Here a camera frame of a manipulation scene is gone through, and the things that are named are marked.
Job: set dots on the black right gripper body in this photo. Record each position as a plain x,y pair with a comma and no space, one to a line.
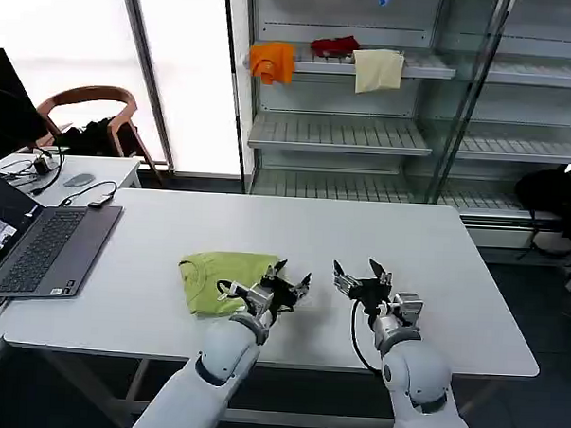
369,293

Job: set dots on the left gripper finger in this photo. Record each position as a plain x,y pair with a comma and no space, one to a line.
303,287
274,270

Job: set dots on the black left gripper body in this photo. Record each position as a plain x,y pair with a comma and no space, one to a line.
282,294

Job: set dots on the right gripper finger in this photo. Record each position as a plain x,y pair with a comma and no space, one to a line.
343,279
382,272

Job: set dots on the green t-shirt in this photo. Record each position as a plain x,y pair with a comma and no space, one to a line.
211,279

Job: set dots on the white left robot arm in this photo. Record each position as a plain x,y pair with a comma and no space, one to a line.
222,353

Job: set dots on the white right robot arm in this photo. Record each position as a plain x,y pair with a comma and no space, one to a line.
421,371

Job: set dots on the grey metal shelf with cloths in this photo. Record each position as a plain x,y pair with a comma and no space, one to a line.
336,131

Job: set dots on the black backpack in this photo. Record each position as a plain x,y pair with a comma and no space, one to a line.
556,197

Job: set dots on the white side desk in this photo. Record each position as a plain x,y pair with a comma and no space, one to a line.
112,168

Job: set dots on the grey computer mouse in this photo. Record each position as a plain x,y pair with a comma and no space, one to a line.
78,180

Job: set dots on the black bag on chair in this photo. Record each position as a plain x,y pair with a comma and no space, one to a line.
96,139

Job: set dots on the grey open laptop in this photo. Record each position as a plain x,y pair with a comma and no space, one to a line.
47,246

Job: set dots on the grey shelf behind glass door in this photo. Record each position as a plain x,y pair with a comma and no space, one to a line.
528,92

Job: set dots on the black power adapter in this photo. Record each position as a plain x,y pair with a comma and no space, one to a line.
43,165

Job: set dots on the brown wooden chair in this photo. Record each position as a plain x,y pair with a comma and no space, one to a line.
89,94

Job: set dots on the black computer monitor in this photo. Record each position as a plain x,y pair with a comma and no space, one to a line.
10,107

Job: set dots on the grey table leg frame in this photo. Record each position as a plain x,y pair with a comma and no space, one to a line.
276,416

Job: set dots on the grey window frame post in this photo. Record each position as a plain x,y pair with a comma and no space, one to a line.
149,75

